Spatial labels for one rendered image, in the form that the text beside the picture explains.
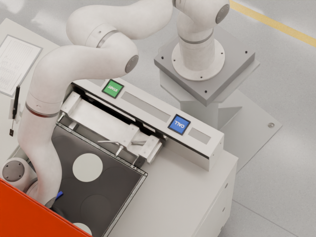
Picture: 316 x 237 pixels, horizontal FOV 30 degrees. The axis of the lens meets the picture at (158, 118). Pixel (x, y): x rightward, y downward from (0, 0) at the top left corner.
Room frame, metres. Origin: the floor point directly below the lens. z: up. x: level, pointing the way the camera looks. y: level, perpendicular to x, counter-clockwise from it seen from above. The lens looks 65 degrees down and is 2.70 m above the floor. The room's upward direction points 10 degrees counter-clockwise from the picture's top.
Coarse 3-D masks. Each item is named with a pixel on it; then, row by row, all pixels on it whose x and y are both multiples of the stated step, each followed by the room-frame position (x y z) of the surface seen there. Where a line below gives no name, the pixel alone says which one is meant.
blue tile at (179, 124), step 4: (176, 116) 0.80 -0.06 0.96; (176, 120) 0.78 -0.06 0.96; (180, 120) 0.78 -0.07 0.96; (184, 120) 0.78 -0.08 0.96; (172, 124) 0.77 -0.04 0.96; (176, 124) 0.77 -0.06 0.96; (180, 124) 0.77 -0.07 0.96; (184, 124) 0.76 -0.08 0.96; (176, 128) 0.75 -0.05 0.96; (180, 128) 0.75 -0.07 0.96; (184, 128) 0.75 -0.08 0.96; (180, 132) 0.74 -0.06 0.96
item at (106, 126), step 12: (84, 108) 0.93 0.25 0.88; (96, 108) 0.92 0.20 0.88; (72, 120) 0.90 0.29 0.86; (84, 120) 0.88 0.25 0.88; (96, 120) 0.87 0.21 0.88; (108, 120) 0.86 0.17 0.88; (120, 120) 0.86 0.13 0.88; (96, 132) 0.83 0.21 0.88; (108, 132) 0.82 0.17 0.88; (120, 132) 0.81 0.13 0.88; (132, 144) 0.76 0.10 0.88
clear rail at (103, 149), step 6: (60, 126) 0.86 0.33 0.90; (66, 126) 0.86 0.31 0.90; (72, 132) 0.83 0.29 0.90; (84, 138) 0.80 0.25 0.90; (90, 144) 0.78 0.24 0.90; (96, 144) 0.77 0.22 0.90; (102, 150) 0.75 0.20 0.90; (108, 150) 0.75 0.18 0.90; (114, 156) 0.72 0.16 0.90; (132, 168) 0.67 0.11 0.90; (138, 168) 0.66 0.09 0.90
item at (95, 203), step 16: (64, 144) 0.80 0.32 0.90; (80, 144) 0.78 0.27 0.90; (64, 160) 0.74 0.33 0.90; (112, 160) 0.71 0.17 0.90; (64, 176) 0.68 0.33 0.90; (112, 176) 0.65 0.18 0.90; (128, 176) 0.64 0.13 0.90; (64, 192) 0.63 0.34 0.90; (80, 192) 0.62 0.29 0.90; (96, 192) 0.61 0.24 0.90; (112, 192) 0.60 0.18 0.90; (128, 192) 0.59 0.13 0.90; (64, 208) 0.58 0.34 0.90; (80, 208) 0.57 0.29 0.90; (96, 208) 0.56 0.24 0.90; (112, 208) 0.55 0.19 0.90; (96, 224) 0.51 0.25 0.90
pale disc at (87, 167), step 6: (84, 156) 0.74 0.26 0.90; (90, 156) 0.74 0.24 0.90; (96, 156) 0.73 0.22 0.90; (78, 162) 0.72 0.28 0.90; (84, 162) 0.72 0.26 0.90; (90, 162) 0.72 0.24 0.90; (96, 162) 0.71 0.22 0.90; (78, 168) 0.70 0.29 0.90; (84, 168) 0.70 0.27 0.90; (90, 168) 0.69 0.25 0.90; (96, 168) 0.69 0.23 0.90; (102, 168) 0.69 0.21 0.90; (78, 174) 0.68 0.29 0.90; (84, 174) 0.68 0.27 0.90; (90, 174) 0.67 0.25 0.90; (96, 174) 0.67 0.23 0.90; (84, 180) 0.66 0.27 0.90; (90, 180) 0.65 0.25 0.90
